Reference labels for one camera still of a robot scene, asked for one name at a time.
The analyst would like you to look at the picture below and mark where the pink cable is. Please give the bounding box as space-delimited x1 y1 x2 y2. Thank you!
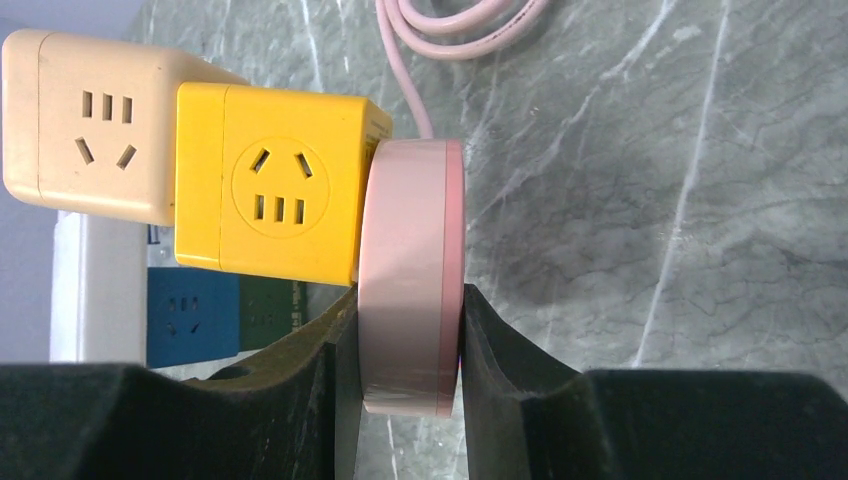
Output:
374 0 552 142

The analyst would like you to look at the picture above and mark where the pink round plug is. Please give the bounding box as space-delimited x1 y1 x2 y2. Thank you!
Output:
357 139 466 417

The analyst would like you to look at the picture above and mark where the wooden cube plug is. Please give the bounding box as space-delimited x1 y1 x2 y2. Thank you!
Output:
2 29 239 226

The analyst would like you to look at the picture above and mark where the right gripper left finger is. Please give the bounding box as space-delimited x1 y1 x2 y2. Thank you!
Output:
1 290 362 479

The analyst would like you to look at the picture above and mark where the yellow plug adapter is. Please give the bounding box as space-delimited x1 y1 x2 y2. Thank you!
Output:
174 82 393 286

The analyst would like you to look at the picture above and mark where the green cube plug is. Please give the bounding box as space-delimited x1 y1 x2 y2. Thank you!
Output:
239 275 309 351

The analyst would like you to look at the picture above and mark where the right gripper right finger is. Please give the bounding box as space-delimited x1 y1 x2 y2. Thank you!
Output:
461 285 847 479

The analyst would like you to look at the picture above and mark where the dark blue cube adapter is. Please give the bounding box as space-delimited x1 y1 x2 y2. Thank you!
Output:
146 267 240 368

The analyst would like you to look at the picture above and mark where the white power strip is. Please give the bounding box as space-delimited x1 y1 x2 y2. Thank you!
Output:
49 211 147 365

